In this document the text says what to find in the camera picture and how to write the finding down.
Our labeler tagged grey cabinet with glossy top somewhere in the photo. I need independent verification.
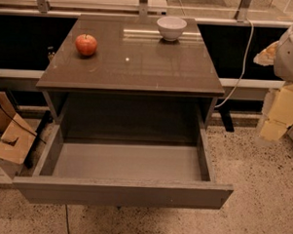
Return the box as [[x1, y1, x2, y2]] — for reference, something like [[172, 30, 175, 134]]
[[32, 10, 229, 149]]

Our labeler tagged red apple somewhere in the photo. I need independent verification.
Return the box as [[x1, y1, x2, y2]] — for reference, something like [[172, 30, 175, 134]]
[[75, 34, 97, 56]]

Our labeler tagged open cardboard box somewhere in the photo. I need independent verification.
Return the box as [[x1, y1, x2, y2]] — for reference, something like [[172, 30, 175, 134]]
[[0, 91, 37, 185]]

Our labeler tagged metal window railing frame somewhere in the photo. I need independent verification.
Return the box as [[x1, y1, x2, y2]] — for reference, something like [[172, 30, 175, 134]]
[[0, 0, 293, 27]]

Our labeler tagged black cable on floor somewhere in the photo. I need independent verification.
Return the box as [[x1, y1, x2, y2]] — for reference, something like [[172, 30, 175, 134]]
[[62, 204, 72, 234]]

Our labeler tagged white cable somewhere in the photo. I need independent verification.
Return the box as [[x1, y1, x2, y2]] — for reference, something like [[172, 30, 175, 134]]
[[214, 18, 256, 111]]

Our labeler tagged white ceramic bowl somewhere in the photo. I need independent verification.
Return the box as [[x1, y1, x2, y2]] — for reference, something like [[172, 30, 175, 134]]
[[157, 17, 187, 41]]

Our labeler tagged grey top drawer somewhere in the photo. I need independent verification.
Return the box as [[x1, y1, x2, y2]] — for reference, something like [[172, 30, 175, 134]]
[[11, 97, 238, 214]]

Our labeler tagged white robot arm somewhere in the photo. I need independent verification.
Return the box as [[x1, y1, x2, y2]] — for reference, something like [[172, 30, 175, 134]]
[[253, 24, 293, 83]]

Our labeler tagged cardboard box at right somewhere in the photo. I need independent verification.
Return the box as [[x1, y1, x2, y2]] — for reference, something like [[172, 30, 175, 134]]
[[257, 84, 293, 146]]

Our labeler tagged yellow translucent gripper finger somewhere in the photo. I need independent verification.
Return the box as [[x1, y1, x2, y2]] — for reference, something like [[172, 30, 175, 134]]
[[253, 42, 278, 66]]

